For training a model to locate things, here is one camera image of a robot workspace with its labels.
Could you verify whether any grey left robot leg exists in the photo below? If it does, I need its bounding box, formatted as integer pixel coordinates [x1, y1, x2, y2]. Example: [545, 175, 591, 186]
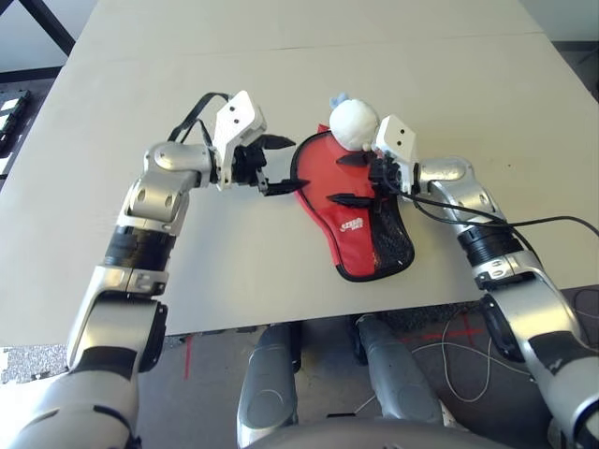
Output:
[237, 322, 300, 445]

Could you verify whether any grey robot leg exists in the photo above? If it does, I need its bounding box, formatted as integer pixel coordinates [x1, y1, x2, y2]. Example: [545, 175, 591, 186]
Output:
[237, 322, 300, 445]
[353, 313, 446, 427]

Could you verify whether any grey robot torso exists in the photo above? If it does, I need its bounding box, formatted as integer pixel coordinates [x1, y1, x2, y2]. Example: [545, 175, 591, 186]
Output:
[242, 418, 516, 449]

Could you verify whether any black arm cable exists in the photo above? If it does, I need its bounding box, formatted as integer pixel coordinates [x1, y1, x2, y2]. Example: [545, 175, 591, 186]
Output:
[397, 186, 599, 244]
[168, 92, 233, 146]

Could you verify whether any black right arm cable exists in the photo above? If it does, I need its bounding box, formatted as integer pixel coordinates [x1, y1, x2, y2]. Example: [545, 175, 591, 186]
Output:
[397, 186, 599, 244]

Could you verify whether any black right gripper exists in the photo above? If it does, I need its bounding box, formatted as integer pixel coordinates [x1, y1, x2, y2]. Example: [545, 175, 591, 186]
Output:
[329, 152, 403, 210]

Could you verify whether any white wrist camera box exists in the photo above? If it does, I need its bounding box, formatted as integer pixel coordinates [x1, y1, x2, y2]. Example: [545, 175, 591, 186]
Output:
[212, 90, 269, 191]
[372, 114, 418, 196]

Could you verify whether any white perforated shoe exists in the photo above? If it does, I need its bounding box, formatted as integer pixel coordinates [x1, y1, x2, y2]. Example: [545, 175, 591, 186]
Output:
[439, 404, 462, 429]

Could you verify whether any black equipment rack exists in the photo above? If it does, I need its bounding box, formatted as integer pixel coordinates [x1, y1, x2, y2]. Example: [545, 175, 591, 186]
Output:
[0, 88, 32, 155]

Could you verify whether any black metal frame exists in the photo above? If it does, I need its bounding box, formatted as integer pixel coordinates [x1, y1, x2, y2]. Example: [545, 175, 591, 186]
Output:
[0, 0, 76, 57]

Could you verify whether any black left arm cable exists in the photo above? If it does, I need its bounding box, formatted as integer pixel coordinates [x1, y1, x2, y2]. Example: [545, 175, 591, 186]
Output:
[168, 92, 233, 146]

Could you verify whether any red tape cross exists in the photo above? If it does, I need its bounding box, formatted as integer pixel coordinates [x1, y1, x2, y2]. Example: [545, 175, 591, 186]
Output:
[406, 317, 486, 350]

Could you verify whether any white floor cable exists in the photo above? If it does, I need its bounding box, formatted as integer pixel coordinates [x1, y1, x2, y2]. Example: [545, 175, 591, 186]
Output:
[406, 317, 539, 406]

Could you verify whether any red black paddle case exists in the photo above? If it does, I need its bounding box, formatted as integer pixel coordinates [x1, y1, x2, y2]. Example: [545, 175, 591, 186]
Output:
[289, 123, 416, 283]

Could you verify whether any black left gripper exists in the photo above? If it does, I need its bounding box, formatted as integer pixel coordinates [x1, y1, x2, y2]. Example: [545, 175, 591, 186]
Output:
[231, 134, 311, 196]

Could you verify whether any white ball bundle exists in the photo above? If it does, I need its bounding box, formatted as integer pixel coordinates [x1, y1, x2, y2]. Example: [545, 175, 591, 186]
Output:
[329, 92, 380, 152]

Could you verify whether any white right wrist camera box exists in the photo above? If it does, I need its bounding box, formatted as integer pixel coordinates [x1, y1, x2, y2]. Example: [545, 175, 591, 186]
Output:
[372, 114, 418, 196]

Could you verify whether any speckled grey foam mat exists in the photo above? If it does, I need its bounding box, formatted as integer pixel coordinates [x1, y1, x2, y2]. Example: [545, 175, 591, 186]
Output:
[0, 343, 69, 385]

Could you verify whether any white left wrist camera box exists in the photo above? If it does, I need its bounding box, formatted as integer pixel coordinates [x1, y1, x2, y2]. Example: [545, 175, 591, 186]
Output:
[212, 90, 269, 191]

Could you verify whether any grey right robot leg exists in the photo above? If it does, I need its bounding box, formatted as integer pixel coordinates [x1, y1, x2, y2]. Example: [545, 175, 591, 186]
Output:
[353, 313, 446, 427]

